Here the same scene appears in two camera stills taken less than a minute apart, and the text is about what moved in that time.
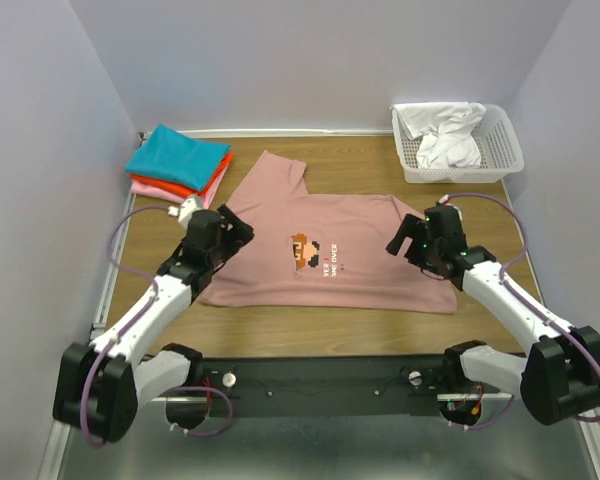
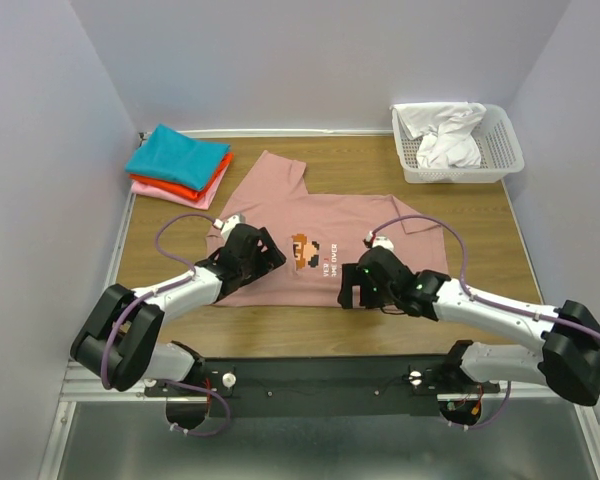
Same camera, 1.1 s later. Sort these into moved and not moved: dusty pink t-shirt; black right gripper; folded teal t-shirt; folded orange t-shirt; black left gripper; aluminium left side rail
Moved: black right gripper; black left gripper
Not moved: dusty pink t-shirt; aluminium left side rail; folded orange t-shirt; folded teal t-shirt
